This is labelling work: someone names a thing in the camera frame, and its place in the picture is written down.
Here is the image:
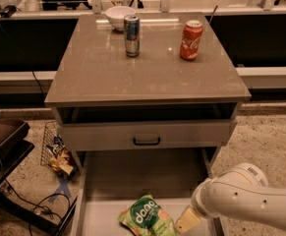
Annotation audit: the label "grey top drawer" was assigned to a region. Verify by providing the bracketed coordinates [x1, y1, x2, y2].
[58, 120, 236, 151]

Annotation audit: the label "snack bags in basket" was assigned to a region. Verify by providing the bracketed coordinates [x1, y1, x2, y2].
[45, 136, 76, 176]

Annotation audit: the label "grey drawer cabinet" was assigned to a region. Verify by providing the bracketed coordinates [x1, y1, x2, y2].
[43, 11, 252, 236]

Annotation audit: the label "black floor cable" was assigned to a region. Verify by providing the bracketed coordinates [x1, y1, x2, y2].
[0, 177, 72, 236]

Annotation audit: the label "red cola can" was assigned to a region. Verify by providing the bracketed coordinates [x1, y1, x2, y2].
[180, 20, 203, 60]

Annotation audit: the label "wire mesh basket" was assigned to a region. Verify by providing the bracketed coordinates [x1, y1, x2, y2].
[40, 121, 57, 169]

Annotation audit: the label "blue silver energy drink can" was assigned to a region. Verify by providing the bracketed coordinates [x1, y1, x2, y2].
[124, 15, 140, 57]

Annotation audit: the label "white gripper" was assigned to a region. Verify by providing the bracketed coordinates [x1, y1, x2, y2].
[174, 178, 219, 234]

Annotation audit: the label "black drawer handle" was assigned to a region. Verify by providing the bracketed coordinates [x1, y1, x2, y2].
[133, 137, 161, 147]

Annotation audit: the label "white ceramic bowl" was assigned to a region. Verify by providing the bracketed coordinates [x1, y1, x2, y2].
[105, 6, 136, 30]

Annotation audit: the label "green rice chip bag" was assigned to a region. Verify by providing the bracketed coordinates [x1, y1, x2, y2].
[118, 195, 177, 236]

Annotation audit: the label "open grey middle drawer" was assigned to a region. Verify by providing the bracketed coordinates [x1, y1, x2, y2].
[70, 148, 211, 236]

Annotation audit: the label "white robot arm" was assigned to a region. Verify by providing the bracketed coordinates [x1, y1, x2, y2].
[175, 163, 286, 234]

